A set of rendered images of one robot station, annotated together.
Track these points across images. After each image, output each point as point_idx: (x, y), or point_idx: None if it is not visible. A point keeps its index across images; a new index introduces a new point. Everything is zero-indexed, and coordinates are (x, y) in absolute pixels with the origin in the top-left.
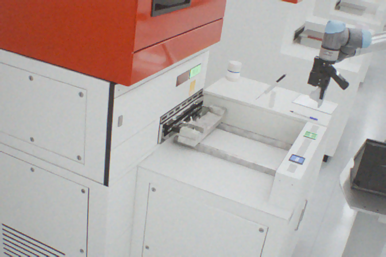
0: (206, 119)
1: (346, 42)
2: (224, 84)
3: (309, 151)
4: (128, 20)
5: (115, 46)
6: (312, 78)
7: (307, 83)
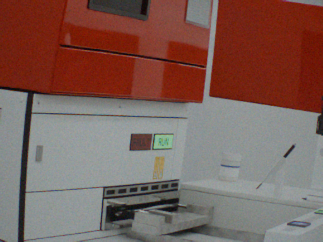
0: (180, 215)
1: None
2: (214, 181)
3: (319, 220)
4: (58, 5)
5: (38, 40)
6: (321, 125)
7: (316, 132)
